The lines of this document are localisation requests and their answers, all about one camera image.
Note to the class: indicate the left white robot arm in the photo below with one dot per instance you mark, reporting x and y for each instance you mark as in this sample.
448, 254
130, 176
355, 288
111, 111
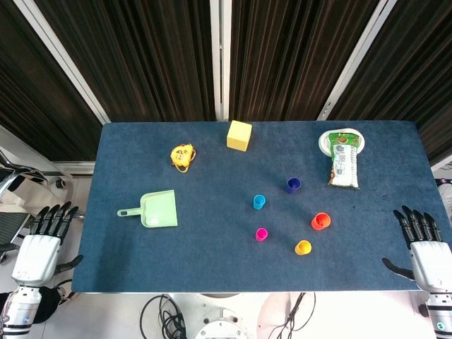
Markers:
19, 310

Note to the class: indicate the dark brown curtain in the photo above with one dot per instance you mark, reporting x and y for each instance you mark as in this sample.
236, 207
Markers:
141, 56
416, 70
293, 56
31, 95

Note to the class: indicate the dark blue plastic cup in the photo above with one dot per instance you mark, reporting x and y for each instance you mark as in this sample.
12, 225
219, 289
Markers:
293, 185

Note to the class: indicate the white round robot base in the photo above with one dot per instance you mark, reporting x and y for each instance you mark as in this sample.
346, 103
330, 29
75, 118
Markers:
219, 325

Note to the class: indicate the yellow plastic cup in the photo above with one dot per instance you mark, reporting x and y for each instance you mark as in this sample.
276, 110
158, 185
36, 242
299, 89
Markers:
302, 247

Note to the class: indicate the yellow tape measure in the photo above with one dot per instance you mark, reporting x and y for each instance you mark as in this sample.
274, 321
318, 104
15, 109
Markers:
182, 155

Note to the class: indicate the light blue plastic cup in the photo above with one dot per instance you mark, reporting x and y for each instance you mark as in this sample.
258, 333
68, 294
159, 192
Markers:
258, 202

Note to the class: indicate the white frame post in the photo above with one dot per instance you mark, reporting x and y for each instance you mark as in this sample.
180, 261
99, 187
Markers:
219, 60
63, 63
353, 63

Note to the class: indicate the right black-fingered robot hand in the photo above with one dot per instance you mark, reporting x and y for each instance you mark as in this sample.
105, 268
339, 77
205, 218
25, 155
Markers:
431, 261

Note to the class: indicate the white round plate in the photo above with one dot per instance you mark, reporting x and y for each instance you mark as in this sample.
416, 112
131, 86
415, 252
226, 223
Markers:
323, 143

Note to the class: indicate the light green plastic dustpan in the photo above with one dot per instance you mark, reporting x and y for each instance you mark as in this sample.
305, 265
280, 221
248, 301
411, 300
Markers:
159, 210

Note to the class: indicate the green and white snack bag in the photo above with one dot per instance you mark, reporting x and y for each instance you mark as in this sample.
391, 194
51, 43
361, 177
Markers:
344, 166

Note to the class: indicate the orange-red plastic cup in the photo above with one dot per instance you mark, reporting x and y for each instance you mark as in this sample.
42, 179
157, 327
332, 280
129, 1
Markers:
320, 221

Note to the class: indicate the left black-fingered robot hand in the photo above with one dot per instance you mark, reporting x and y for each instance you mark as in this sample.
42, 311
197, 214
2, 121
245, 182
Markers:
35, 257

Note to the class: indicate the yellow sponge cube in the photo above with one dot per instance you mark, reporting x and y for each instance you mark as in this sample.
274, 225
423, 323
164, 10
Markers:
238, 137

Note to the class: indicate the blue table cloth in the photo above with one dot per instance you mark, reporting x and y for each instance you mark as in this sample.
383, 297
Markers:
219, 254

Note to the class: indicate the pink plastic cup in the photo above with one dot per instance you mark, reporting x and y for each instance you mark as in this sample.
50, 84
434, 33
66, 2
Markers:
261, 234

